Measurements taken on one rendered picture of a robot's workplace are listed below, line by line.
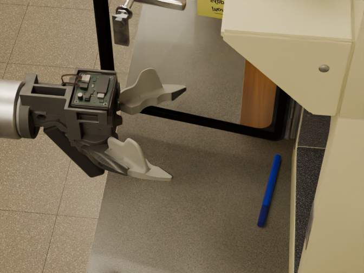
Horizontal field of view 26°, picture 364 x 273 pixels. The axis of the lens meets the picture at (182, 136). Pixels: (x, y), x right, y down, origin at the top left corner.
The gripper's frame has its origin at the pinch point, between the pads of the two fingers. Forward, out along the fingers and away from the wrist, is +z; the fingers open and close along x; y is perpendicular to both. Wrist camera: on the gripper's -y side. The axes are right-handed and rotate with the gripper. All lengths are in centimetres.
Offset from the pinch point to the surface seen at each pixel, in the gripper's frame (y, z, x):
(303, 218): -17.8, 17.9, 1.1
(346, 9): 31.6, 15.7, -9.9
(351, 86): 26.1, 16.9, -13.9
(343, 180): 12.1, 18.5, -13.9
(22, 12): -120, -76, 150
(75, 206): -120, -39, 67
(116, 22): 0.7, -11.6, 19.2
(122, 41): -3.4, -10.9, 19.5
